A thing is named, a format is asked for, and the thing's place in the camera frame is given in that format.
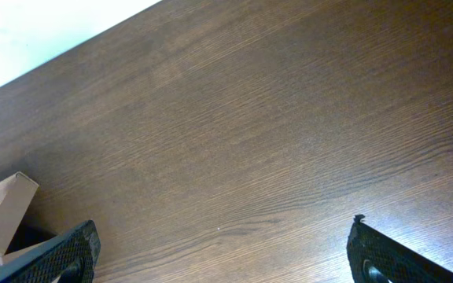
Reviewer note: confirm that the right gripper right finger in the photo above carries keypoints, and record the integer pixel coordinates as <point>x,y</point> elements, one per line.
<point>375,258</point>

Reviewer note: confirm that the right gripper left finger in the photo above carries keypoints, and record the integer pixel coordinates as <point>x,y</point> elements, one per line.
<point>70,257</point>

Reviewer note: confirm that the cardboard box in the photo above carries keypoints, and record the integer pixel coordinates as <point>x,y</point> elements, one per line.
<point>2,212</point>

